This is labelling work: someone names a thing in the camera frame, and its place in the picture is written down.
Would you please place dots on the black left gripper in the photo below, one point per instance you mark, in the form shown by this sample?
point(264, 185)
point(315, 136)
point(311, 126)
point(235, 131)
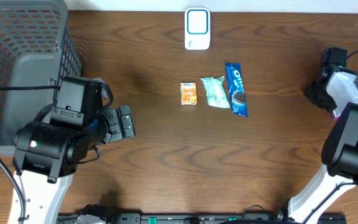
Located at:
point(117, 123)

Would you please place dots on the orange white Kleenex tissue pack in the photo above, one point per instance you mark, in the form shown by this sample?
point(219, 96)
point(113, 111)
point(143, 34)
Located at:
point(188, 93)

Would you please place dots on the mint green wipes packet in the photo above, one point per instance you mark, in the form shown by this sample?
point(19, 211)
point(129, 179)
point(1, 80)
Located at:
point(215, 92)

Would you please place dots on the blue Oreo cookie pack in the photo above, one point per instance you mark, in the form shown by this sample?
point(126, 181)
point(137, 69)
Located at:
point(236, 89)

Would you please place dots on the red purple snack box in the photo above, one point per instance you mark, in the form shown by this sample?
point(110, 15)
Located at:
point(343, 90)

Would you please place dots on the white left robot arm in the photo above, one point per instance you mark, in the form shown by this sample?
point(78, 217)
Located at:
point(48, 154)

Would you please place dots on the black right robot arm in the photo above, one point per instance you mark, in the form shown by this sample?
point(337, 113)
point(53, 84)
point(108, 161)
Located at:
point(338, 172)

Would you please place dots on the white barcode scanner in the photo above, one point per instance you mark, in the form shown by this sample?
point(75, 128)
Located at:
point(197, 28)

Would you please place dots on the dark grey plastic basket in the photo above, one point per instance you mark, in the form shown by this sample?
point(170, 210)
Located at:
point(36, 52)

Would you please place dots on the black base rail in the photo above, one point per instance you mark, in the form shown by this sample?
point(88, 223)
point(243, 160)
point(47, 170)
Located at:
point(136, 218)

